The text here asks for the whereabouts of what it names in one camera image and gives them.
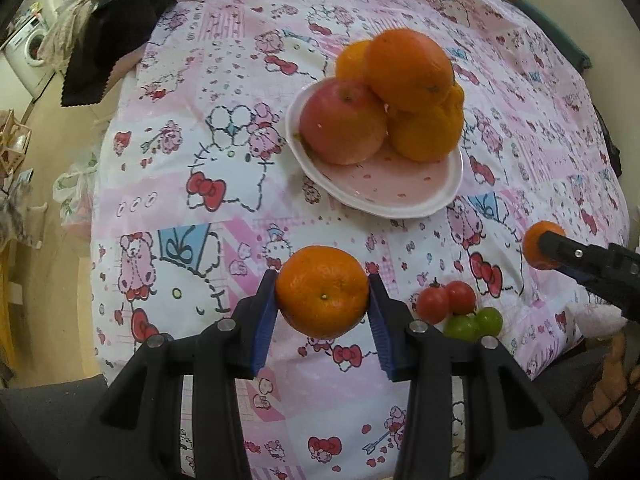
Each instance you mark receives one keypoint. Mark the red cherry tomato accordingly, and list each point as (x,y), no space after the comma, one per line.
(461,296)
(432,302)

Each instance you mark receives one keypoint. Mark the floral plastic bag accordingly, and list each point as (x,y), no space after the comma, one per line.
(75,195)

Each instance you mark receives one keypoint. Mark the black zigzag edged cloth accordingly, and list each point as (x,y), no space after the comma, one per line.
(110,45)

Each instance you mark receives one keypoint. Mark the bumpy necked orange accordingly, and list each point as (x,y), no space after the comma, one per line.
(425,132)

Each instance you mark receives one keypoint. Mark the teal bed edge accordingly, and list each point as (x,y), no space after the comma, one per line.
(545,20)

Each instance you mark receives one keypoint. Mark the white washing machine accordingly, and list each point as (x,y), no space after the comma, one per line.
(27,55)

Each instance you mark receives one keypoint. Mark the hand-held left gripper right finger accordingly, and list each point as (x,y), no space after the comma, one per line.
(382,330)

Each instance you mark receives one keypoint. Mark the dark grey clothing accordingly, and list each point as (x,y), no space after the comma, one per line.
(50,435)

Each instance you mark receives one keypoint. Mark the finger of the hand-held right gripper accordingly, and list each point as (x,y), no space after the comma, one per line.
(585,278)
(575,254)

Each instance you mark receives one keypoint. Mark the beige fringed cloth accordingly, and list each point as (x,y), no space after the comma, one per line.
(65,35)

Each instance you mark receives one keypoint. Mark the green grape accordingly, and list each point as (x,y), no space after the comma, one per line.
(489,320)

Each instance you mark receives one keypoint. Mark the large smooth orange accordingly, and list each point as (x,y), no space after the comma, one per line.
(409,70)

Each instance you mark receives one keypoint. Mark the person's bare foot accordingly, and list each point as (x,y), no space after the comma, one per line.
(607,390)

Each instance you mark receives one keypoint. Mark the pink spotted bowl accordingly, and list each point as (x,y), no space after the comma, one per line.
(400,185)

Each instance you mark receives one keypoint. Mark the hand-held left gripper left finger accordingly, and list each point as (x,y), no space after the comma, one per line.
(262,330)

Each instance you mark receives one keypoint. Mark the pink cartoon printed bedsheet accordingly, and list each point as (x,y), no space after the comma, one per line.
(240,110)

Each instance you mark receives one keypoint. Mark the green cherry tomatoes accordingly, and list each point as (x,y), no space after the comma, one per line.
(460,329)

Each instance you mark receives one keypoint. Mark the wooden rack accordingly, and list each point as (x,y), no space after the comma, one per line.
(12,145)

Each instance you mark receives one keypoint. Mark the round orange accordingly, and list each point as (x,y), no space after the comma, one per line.
(352,62)

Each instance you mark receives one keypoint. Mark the red apple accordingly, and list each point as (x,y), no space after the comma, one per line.
(344,125)

